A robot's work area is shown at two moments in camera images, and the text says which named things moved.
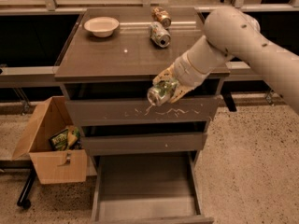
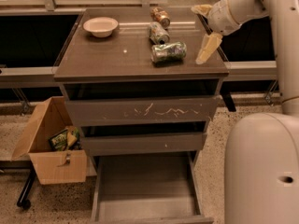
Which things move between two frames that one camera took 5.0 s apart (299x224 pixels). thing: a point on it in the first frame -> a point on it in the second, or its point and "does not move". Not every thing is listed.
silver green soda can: [159, 35] does not move
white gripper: [186, 71] -> [220, 17]
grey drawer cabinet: [145, 169] does not move
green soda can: [161, 91] -> [166, 53]
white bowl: [102, 26] does not move
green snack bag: [69, 138] does not move
